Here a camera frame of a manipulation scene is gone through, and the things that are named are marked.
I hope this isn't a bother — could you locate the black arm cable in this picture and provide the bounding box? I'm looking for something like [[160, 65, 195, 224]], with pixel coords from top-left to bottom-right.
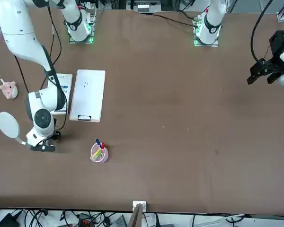
[[14, 0, 69, 133], [250, 0, 275, 62]]

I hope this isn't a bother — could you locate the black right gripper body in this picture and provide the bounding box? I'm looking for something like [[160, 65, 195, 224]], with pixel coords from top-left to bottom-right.
[[30, 141, 56, 153]]

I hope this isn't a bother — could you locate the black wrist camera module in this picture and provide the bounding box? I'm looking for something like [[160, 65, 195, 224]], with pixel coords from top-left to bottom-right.
[[47, 131, 62, 142]]

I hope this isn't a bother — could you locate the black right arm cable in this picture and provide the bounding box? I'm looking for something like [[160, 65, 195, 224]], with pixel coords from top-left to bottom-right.
[[14, 0, 69, 133]]

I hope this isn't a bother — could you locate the pink plush pig toy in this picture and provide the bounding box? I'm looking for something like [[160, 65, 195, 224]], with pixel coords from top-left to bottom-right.
[[0, 79, 18, 99]]

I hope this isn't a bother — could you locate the white foldable desk lamp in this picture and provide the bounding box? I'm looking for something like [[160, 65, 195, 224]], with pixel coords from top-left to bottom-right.
[[0, 111, 28, 146]]

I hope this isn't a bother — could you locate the aluminium camera post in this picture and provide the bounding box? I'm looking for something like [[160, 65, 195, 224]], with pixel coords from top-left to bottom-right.
[[127, 201, 148, 227]]

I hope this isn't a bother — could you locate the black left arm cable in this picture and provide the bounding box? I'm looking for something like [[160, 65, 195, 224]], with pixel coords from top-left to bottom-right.
[[250, 0, 275, 62]]

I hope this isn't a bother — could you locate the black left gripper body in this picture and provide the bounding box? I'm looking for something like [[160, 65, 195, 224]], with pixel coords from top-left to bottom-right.
[[269, 30, 284, 60]]

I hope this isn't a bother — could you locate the pink translucent pen cup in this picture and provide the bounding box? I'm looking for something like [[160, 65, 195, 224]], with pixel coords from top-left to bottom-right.
[[90, 141, 109, 163]]

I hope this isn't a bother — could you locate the white and blue book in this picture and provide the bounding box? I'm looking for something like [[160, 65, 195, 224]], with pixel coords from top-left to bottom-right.
[[48, 73, 73, 116]]

